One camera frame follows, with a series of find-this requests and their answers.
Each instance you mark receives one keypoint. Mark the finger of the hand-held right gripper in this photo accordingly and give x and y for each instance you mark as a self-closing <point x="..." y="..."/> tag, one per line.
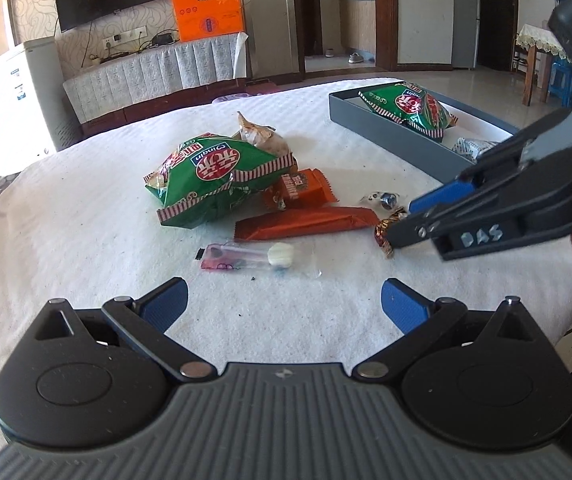
<point x="438" y="197"/>
<point x="416" y="230"/>

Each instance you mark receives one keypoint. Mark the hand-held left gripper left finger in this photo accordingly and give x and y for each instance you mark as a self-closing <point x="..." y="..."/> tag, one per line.
<point x="166" y="305"/>

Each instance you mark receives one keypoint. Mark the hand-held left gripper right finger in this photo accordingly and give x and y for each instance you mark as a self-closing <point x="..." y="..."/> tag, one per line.
<point x="406" y="305"/>

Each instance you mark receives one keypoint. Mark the dark red gold candy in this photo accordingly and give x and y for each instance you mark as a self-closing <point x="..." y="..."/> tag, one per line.
<point x="383" y="237"/>

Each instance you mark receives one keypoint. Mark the black and white candy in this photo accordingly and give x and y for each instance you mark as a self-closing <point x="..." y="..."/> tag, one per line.
<point x="381" y="198"/>

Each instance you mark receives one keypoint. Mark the grey rectangular tray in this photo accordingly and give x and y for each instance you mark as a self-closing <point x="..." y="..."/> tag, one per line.
<point x="381" y="130"/>

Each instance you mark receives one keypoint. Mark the long orange snack bar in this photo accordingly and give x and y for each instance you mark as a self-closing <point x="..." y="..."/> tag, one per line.
<point x="306" y="222"/>

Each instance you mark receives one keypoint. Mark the square orange snack packet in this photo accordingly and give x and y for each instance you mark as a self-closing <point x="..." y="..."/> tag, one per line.
<point x="306" y="187"/>

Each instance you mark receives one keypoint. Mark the white lollipop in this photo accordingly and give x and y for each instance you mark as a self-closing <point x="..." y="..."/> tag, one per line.
<point x="278" y="255"/>

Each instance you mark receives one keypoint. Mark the large green chip bag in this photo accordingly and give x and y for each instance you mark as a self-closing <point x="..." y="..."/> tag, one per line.
<point x="216" y="180"/>

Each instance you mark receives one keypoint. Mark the tan clear snack packet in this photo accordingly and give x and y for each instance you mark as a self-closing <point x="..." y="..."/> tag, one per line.
<point x="261" y="137"/>

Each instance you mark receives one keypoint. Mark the blue plastic stool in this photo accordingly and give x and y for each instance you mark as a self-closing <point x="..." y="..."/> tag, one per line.
<point x="563" y="82"/>

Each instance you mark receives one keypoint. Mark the lace tablecloth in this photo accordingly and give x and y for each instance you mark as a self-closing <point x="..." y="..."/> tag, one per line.
<point x="538" y="40"/>

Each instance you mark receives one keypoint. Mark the wooden table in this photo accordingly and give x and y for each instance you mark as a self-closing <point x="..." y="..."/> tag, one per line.
<point x="530" y="80"/>

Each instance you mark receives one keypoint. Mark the white patterned snack packet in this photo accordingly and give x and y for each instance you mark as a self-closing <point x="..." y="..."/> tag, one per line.
<point x="468" y="147"/>

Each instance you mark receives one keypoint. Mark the dark wooden chair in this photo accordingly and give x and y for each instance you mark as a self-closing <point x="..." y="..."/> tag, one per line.
<point x="518" y="60"/>

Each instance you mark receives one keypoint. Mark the dark wooden door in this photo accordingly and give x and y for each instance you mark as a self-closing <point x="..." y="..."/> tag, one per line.
<point x="498" y="15"/>

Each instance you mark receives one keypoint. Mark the small green chip bag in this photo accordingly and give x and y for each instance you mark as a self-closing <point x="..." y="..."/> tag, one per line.
<point x="406" y="107"/>

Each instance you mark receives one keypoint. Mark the silver refrigerator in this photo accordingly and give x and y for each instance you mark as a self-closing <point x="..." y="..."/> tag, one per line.
<point x="466" y="15"/>

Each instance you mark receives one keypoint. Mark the wooden kitchen cabinet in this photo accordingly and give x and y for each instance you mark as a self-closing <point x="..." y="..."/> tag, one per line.
<point x="358" y="27"/>

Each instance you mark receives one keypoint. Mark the purple plastic item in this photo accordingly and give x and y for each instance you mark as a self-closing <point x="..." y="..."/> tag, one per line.
<point x="231" y="99"/>

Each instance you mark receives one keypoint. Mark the dark inner door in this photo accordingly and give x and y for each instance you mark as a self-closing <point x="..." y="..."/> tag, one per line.
<point x="306" y="10"/>

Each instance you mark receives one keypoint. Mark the tv cabinet with white cover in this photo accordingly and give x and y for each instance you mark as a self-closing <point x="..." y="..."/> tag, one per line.
<point x="166" y="67"/>

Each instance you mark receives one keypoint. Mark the tall grey cabinet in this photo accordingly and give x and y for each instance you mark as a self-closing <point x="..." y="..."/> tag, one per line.
<point x="266" y="15"/>

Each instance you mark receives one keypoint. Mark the white chest freezer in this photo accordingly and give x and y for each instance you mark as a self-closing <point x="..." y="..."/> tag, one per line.
<point x="6" y="105"/>

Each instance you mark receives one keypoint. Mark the black power adapter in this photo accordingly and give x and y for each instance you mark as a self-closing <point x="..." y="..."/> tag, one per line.
<point x="163" y="39"/>

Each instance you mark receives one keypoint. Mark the orange cardboard box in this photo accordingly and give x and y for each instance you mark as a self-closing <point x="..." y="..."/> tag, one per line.
<point x="206" y="10"/>

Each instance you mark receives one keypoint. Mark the brown door frame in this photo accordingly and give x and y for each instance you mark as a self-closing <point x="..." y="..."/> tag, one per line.
<point x="387" y="15"/>

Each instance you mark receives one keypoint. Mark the white wall socket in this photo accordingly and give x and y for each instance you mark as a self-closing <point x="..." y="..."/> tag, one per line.
<point x="136" y="33"/>
<point x="112" y="40"/>

